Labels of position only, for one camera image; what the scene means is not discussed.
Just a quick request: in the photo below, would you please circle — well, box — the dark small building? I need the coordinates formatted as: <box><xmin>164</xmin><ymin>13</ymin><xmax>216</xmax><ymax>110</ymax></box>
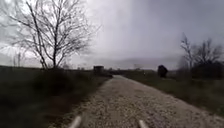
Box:
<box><xmin>92</xmin><ymin>65</ymin><xmax>105</xmax><ymax>75</ymax></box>

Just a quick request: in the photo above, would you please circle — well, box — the pale gravel path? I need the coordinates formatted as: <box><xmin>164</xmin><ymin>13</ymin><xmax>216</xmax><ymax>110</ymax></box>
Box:
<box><xmin>49</xmin><ymin>74</ymin><xmax>224</xmax><ymax>128</ymax></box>

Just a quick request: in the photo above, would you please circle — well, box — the dark round bush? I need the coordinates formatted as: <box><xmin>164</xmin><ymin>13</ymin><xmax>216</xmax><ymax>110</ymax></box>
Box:
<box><xmin>157</xmin><ymin>64</ymin><xmax>169</xmax><ymax>79</ymax></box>

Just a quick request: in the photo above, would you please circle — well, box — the large bare tree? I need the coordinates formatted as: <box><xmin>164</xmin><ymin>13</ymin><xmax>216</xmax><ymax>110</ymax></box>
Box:
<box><xmin>0</xmin><ymin>0</ymin><xmax>101</xmax><ymax>70</ymax></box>

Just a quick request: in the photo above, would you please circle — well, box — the robot's own part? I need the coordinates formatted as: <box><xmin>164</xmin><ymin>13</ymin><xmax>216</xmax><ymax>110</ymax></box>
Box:
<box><xmin>68</xmin><ymin>115</ymin><xmax>83</xmax><ymax>128</ymax></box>
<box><xmin>137</xmin><ymin>119</ymin><xmax>150</xmax><ymax>128</ymax></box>

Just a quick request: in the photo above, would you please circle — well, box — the dark grass verge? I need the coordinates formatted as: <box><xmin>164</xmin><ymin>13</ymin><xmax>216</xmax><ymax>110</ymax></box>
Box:
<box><xmin>0</xmin><ymin>65</ymin><xmax>113</xmax><ymax>128</ymax></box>
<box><xmin>122</xmin><ymin>69</ymin><xmax>224</xmax><ymax>118</ymax></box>

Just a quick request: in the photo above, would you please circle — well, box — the group of bare trees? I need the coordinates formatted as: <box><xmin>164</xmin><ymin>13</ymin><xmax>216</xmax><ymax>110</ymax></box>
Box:
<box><xmin>178</xmin><ymin>33</ymin><xmax>224</xmax><ymax>73</ymax></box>

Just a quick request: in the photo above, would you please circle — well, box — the dark hedge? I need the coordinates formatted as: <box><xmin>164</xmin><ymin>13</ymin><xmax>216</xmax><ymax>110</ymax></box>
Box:
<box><xmin>190</xmin><ymin>60</ymin><xmax>224</xmax><ymax>81</ymax></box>

